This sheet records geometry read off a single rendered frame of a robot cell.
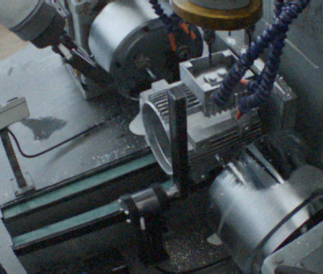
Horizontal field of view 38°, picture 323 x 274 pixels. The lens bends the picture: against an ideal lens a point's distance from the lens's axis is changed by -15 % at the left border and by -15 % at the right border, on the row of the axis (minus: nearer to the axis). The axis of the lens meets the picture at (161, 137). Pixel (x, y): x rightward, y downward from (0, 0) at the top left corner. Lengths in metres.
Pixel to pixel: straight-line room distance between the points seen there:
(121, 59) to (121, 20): 0.10
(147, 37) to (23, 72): 0.67
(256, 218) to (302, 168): 0.12
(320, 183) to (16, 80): 1.18
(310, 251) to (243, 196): 0.19
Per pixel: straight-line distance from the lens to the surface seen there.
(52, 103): 1.56
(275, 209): 0.81
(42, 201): 1.15
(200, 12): 0.88
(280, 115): 1.02
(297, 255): 0.75
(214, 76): 1.04
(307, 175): 0.84
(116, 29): 1.21
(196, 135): 1.01
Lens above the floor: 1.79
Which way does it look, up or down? 45 degrees down
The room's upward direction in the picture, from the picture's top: 5 degrees counter-clockwise
